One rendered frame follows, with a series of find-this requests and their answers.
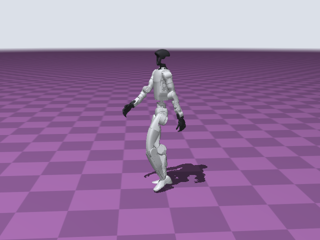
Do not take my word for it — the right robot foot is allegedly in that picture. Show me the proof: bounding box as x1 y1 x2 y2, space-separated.
152 180 173 184

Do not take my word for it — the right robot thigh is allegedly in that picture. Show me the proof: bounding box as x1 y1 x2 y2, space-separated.
151 114 167 155

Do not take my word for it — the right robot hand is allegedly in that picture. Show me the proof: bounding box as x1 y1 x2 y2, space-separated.
122 100 136 117

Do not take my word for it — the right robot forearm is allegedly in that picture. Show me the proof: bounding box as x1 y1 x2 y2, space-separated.
133 90 147 107

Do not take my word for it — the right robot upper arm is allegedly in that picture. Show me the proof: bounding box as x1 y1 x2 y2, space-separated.
142 69 156 93

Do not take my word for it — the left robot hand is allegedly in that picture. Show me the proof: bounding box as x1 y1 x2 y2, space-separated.
176 113 186 132

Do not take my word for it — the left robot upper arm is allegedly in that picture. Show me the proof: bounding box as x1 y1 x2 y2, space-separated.
162 71 176 100

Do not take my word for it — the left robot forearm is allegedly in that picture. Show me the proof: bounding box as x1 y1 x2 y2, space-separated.
171 92 184 118

